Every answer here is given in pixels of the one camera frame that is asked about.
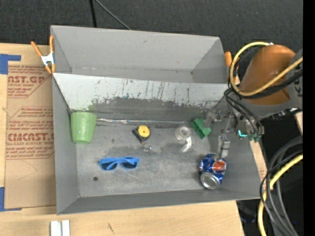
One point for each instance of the blue sunglasses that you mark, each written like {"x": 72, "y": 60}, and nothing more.
{"x": 119, "y": 162}

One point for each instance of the yellow and black tape measure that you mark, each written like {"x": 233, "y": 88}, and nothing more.
{"x": 143, "y": 131}

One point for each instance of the grey metal bin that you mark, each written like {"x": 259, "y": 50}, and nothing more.
{"x": 152, "y": 95}

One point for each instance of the green plastic cup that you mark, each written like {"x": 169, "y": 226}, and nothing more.
{"x": 83, "y": 128}

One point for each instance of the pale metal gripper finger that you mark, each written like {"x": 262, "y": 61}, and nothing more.
{"x": 210, "y": 119}
{"x": 223, "y": 147}

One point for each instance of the brown cardboard board red print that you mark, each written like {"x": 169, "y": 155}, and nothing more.
{"x": 29, "y": 131}

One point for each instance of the blue crushed drink can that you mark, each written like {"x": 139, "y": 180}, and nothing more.
{"x": 211, "y": 172}

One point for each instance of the green plastic block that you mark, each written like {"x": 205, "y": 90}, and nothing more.
{"x": 200, "y": 129}

